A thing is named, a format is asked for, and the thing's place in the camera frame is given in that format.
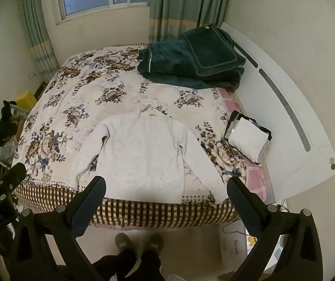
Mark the bagged white folded cloth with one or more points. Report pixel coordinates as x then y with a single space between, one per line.
248 137

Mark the grey right slipper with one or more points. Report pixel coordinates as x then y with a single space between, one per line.
154 241

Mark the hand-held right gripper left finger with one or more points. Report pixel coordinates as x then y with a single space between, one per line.
87 210

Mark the white nightstand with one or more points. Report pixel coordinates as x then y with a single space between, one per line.
233 248

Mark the person's leg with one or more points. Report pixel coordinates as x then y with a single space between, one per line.
117 265
151 265

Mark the person's right leg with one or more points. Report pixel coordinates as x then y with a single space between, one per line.
151 265

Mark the person's left leg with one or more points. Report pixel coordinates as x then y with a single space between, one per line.
117 265

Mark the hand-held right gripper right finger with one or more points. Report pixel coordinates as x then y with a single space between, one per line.
243 207

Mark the white fluffy towel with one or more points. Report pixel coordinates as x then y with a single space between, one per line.
144 152

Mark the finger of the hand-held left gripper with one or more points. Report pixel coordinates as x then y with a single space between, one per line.
8 181

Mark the white bed headboard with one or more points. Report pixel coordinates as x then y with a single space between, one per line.
273 117

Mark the narrow green curtain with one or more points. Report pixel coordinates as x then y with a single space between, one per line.
40 35

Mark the black cloth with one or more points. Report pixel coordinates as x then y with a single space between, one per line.
6 123

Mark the dark green folded blanket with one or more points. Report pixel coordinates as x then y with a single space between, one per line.
167 64

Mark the yellow box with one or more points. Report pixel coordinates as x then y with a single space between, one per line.
25 99

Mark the floral bed blanket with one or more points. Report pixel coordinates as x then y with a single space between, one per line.
97 87

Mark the dark green pillow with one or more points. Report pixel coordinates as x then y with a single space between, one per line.
214 49

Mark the grey slipper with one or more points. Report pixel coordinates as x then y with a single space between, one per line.
154 241
125 241

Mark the grey left slipper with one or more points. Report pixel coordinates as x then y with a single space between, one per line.
125 241

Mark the wide green curtain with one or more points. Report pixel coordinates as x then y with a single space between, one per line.
182 3

